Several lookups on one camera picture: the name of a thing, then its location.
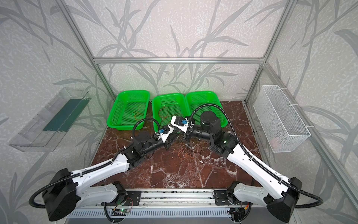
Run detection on orange cable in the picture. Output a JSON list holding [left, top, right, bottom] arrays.
[[131, 107, 146, 121]]

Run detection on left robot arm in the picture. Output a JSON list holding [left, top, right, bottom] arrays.
[[29, 116, 190, 222]]

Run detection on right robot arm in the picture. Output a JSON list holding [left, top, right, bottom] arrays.
[[171, 103, 324, 223]]

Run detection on middle green plastic basket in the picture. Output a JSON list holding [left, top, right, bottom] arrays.
[[152, 93, 190, 127]]

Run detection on green plastic basket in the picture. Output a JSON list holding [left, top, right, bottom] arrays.
[[107, 90, 150, 131], [152, 93, 190, 127], [185, 91, 228, 127]]

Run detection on right green plastic basket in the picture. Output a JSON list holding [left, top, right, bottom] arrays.
[[185, 91, 228, 127]]

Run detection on left green plastic basket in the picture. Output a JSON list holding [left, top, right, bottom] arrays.
[[107, 90, 150, 131]]

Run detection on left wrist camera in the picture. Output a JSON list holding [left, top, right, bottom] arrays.
[[154, 125, 174, 143]]

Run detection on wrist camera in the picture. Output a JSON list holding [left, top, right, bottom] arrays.
[[170, 116, 194, 134], [154, 125, 174, 143]]

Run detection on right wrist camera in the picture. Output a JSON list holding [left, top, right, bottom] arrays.
[[170, 116, 194, 134]]

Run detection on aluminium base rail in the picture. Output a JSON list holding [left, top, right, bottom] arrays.
[[60, 188, 294, 209]]

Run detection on white wire mesh basket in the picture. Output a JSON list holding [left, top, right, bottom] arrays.
[[254, 85, 311, 153]]

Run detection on aluminium frame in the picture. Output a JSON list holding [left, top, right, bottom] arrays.
[[56, 1, 358, 208]]

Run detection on clear acrylic wall shelf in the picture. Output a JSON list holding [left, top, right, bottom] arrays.
[[8, 87, 91, 152]]

